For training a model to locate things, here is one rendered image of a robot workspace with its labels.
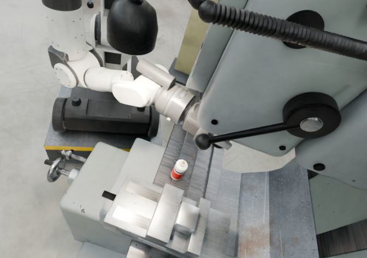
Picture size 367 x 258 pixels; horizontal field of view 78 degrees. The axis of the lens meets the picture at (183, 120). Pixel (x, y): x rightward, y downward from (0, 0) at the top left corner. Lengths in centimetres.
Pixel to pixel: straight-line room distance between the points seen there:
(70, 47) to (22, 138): 141
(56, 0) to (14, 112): 164
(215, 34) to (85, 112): 106
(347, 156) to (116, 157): 87
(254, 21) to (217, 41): 23
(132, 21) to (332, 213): 69
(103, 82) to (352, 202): 72
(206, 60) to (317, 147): 23
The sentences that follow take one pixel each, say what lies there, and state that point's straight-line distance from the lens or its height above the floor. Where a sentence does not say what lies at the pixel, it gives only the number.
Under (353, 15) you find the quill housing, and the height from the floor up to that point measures 158.
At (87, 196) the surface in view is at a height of 70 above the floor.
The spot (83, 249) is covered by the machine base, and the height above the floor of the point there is 20.
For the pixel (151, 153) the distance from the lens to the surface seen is 96.
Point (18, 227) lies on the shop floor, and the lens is 177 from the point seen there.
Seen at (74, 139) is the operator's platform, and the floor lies 40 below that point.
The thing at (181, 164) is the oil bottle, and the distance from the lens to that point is 76.
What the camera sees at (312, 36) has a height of 158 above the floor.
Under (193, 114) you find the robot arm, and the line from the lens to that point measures 54.
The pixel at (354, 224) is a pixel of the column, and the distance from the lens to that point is 73.
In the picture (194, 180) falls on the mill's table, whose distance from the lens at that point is 85.
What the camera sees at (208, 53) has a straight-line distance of 41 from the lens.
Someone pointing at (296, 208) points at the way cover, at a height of 102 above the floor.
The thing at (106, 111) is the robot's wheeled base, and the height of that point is 59.
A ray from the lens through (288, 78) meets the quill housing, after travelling 34.
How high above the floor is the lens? 164
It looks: 49 degrees down
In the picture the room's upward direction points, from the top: 24 degrees clockwise
